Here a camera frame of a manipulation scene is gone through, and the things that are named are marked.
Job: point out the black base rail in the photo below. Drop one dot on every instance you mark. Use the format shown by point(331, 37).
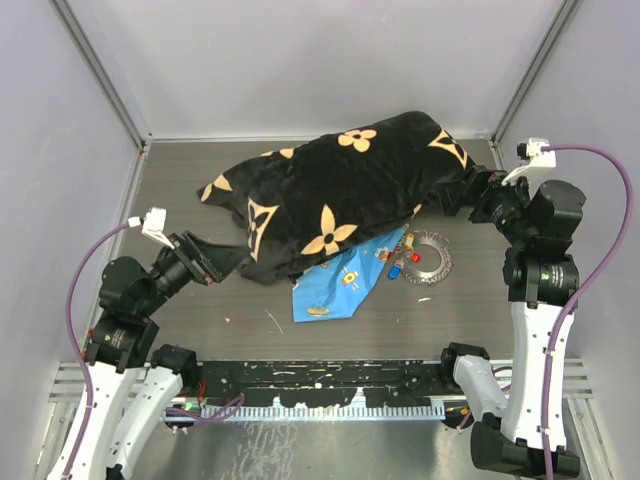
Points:
point(392, 383)

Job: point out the blue key tag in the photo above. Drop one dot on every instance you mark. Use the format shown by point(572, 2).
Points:
point(394, 272)

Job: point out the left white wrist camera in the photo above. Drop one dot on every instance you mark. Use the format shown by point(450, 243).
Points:
point(153, 224)

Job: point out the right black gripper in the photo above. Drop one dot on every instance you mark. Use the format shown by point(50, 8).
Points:
point(483, 182)

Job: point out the black floral plush pillow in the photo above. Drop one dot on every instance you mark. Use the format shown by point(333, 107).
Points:
point(302, 205)

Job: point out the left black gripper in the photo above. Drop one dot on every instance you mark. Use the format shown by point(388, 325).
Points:
point(214, 261)

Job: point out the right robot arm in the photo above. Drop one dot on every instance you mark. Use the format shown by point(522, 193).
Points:
point(519, 430)

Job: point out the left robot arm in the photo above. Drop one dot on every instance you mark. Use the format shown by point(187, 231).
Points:
point(128, 384)

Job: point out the large metal keyring with rings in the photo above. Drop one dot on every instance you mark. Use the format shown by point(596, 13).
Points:
point(436, 259)

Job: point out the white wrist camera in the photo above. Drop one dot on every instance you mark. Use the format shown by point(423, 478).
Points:
point(153, 224)
point(537, 160)

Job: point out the blue cartoon print cloth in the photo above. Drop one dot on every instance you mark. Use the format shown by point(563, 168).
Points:
point(336, 289)

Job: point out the white slotted cable duct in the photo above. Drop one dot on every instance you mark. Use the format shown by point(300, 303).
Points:
point(355, 411)

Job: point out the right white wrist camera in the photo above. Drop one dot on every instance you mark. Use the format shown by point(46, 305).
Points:
point(537, 160)

